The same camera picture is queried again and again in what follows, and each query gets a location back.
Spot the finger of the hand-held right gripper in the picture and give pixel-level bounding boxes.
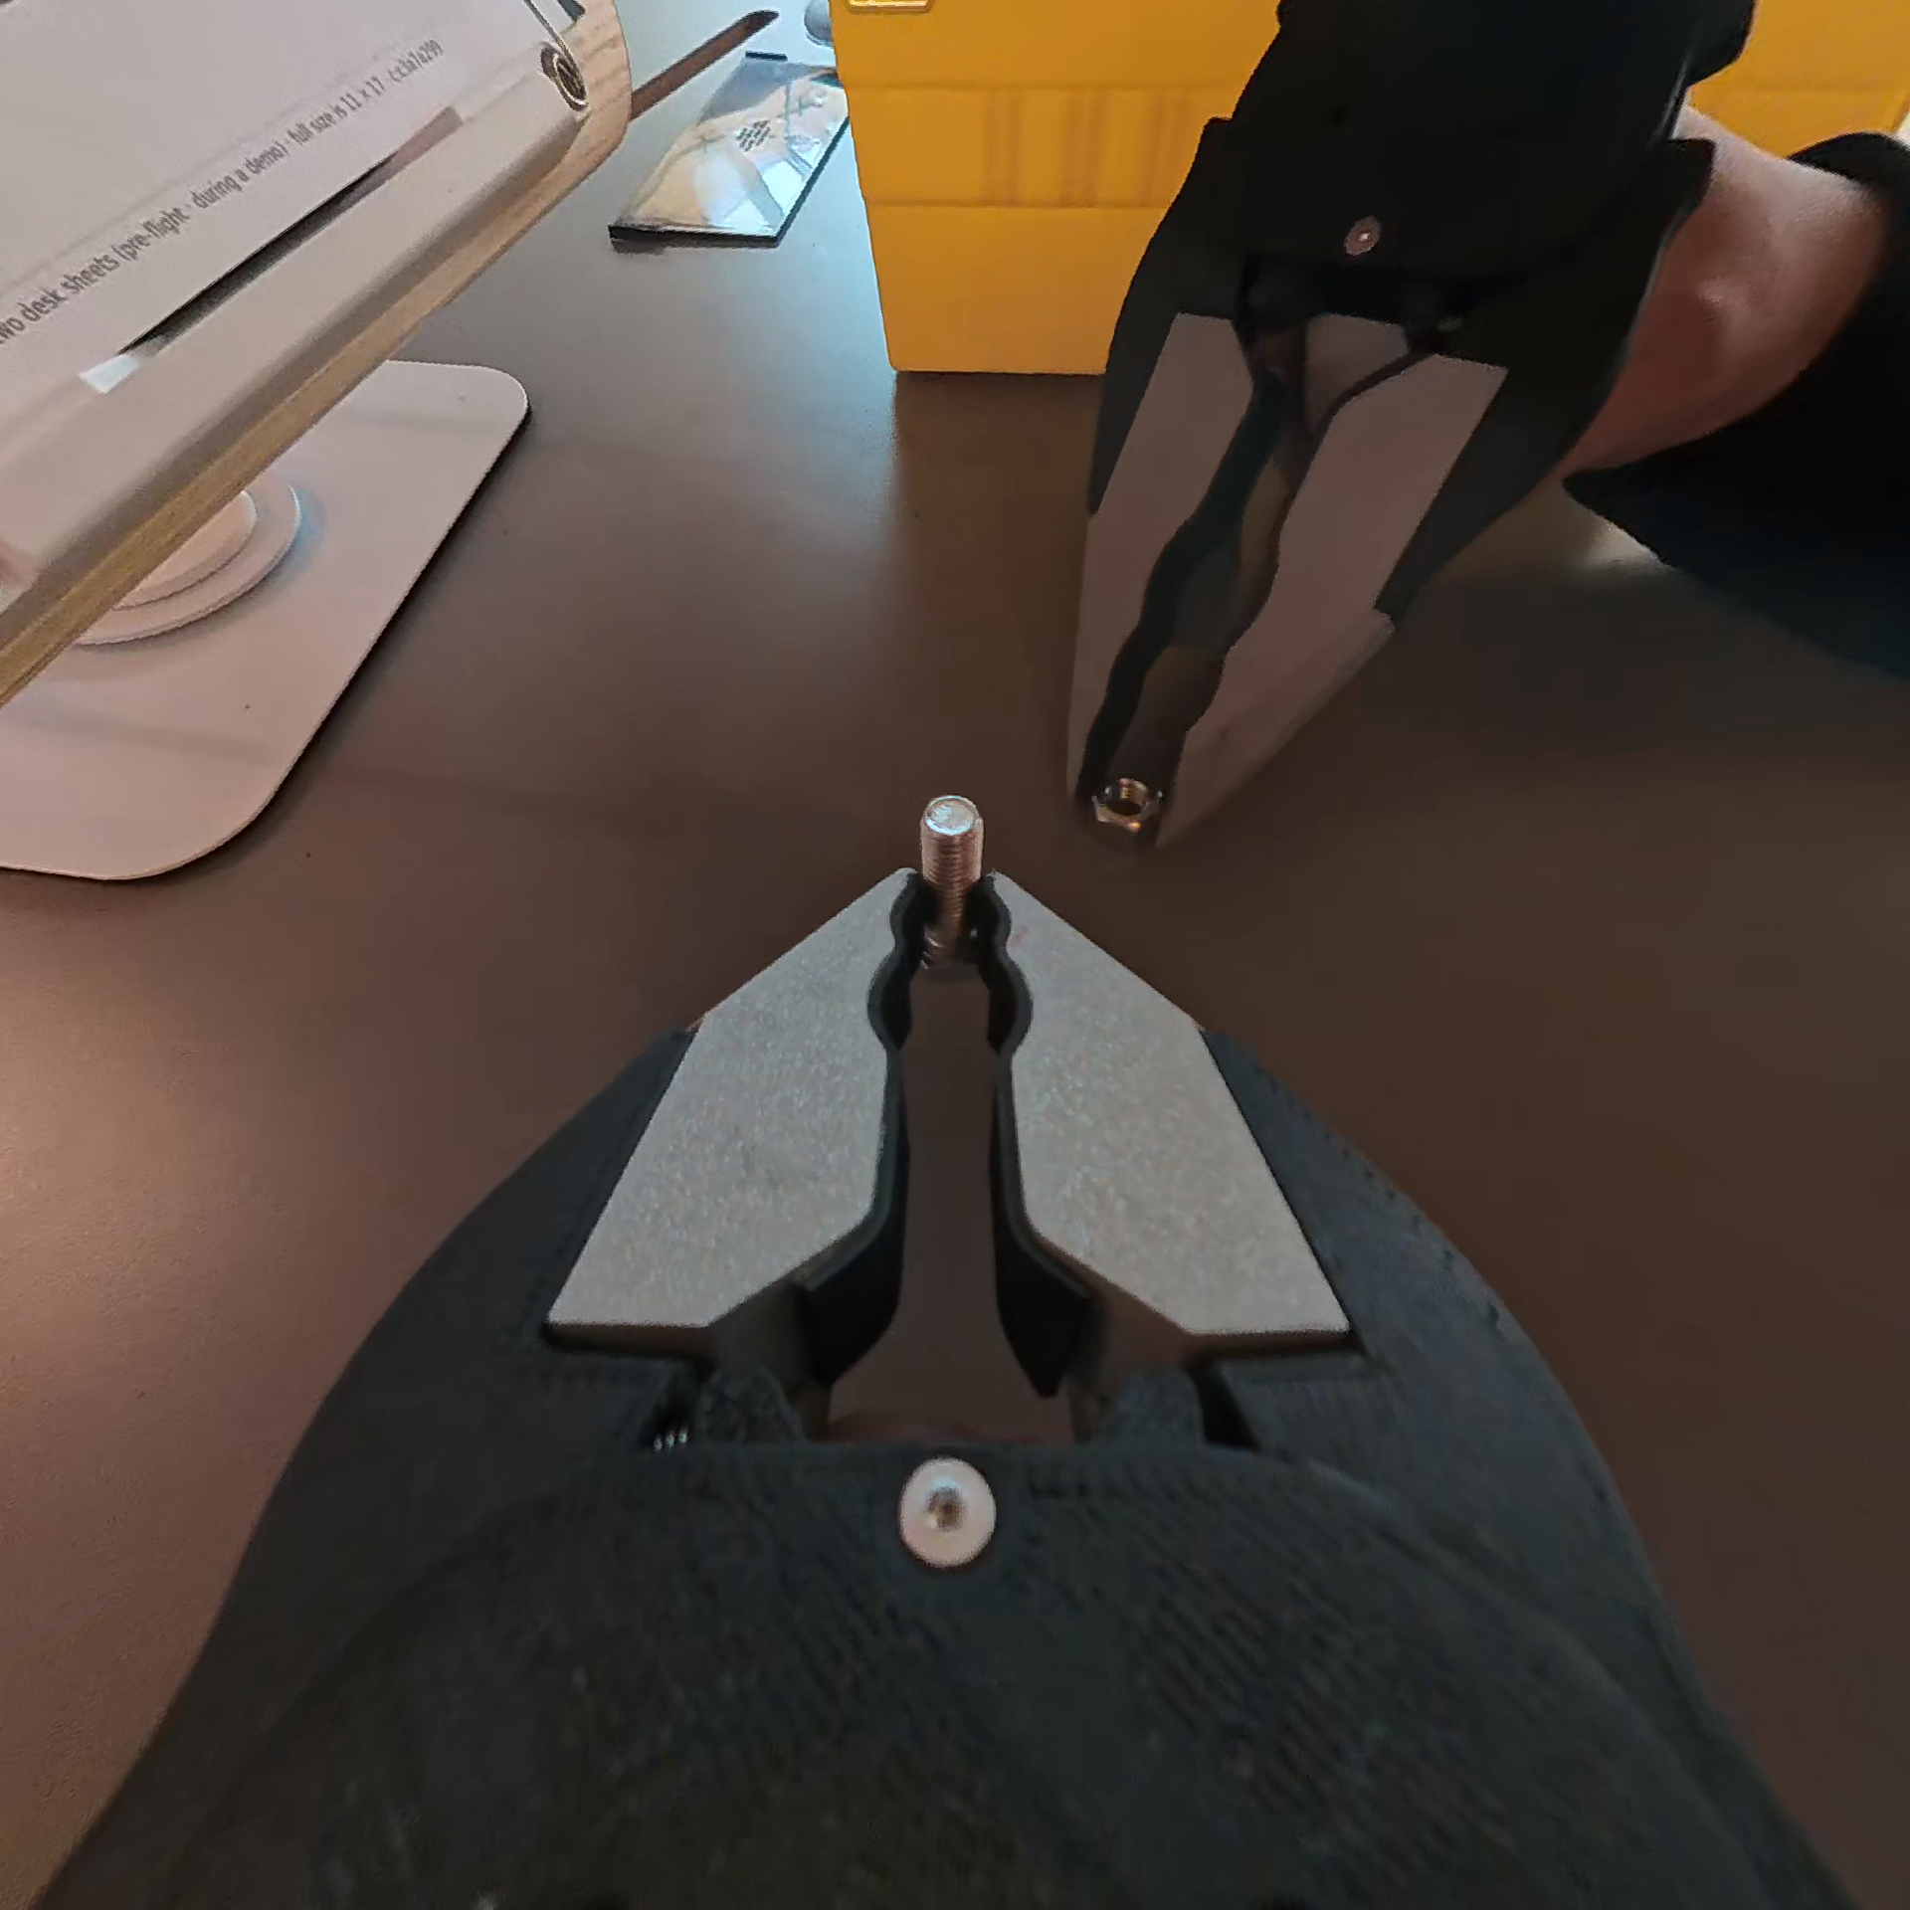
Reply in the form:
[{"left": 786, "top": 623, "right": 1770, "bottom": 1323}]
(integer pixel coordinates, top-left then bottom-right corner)
[
  {"left": 1147, "top": 316, "right": 1511, "bottom": 854},
  {"left": 1064, "top": 310, "right": 1302, "bottom": 815}
]

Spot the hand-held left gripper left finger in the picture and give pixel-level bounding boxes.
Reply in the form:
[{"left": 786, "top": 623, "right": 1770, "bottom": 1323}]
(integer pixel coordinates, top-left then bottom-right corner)
[{"left": 547, "top": 868, "right": 919, "bottom": 1387}]

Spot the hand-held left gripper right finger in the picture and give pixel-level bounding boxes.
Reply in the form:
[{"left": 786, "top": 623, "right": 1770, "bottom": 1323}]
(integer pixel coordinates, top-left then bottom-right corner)
[{"left": 979, "top": 868, "right": 1356, "bottom": 1400}]

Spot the yellow plastic bin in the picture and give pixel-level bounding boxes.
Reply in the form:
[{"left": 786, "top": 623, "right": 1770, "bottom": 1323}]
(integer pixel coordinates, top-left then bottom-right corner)
[{"left": 825, "top": 0, "right": 1910, "bottom": 378}]

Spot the silver bolt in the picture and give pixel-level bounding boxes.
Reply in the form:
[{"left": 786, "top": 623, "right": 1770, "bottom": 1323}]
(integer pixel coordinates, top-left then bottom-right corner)
[{"left": 917, "top": 794, "right": 995, "bottom": 970}]

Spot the person's right hand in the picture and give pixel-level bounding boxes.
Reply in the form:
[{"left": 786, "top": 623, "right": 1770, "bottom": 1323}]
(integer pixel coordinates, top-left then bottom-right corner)
[{"left": 1556, "top": 138, "right": 1875, "bottom": 482}]

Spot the black patterned card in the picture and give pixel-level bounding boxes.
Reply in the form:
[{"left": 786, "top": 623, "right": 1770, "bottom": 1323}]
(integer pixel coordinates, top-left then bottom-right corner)
[{"left": 607, "top": 66, "right": 854, "bottom": 252}]

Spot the printed instruction sheet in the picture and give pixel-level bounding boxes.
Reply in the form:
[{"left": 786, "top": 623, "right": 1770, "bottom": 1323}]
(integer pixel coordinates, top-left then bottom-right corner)
[{"left": 0, "top": 0, "right": 562, "bottom": 392}]

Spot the metal page holder wire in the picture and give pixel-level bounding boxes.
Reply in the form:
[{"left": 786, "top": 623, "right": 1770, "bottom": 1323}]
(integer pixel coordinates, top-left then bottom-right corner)
[{"left": 524, "top": 0, "right": 599, "bottom": 112}]

